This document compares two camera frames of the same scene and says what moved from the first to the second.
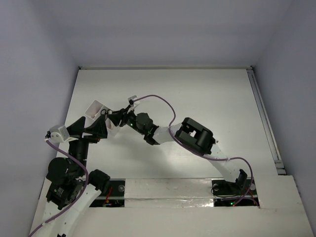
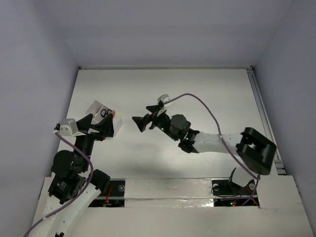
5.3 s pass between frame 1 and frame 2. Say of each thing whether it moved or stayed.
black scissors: stayed
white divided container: stayed
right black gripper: moved
